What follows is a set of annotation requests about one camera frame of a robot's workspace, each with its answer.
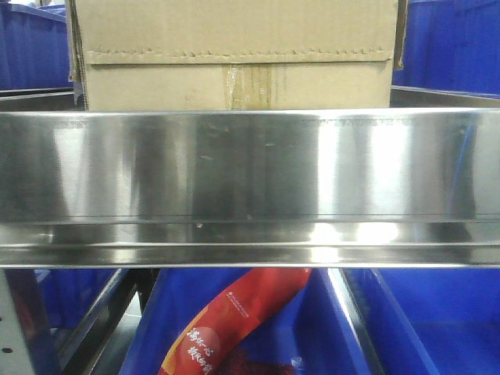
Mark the worn brown cardboard box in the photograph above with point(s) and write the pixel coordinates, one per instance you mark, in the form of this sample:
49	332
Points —
234	55

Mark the right stainless steel shelf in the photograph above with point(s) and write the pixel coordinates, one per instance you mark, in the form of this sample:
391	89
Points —
95	204

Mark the red snack bag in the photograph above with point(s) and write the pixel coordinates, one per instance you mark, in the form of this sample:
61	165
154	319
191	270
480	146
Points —
230	317

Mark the blue bin with red bag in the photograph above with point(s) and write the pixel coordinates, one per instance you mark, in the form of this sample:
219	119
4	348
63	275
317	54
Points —
317	332

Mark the blue bin lower right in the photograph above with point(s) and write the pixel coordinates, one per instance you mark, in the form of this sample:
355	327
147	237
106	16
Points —
431	321

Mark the blue bin upper right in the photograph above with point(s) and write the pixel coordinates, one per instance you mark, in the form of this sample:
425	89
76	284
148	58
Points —
451	46

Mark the blue bin upper left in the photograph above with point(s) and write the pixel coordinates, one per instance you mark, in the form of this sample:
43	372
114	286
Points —
34	47

